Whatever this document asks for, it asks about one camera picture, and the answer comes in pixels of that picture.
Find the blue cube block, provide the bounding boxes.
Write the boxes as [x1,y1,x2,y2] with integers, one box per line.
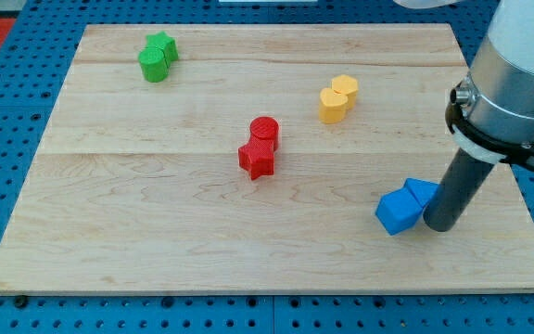
[375,187,423,236]

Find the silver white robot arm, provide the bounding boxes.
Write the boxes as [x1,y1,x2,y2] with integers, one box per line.
[445,0,534,172]

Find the red star block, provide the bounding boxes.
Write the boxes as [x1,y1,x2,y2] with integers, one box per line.
[238,136,274,180]

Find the red cylinder block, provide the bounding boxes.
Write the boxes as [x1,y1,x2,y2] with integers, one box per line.
[249,116,280,151]

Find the light wooden board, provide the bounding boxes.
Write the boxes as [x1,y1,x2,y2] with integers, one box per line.
[0,24,534,296]

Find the yellow heart block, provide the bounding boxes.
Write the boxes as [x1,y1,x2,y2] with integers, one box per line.
[318,88,349,124]

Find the yellow hexagon block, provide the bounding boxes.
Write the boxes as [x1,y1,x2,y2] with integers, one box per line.
[331,74,359,109]

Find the green cylinder block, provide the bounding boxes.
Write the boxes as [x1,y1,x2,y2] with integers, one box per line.
[138,47,168,83]

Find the green star block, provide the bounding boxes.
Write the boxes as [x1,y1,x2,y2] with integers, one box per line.
[146,32,179,66]

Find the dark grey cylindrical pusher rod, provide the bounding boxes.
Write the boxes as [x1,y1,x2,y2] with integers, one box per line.
[423,148,494,232]

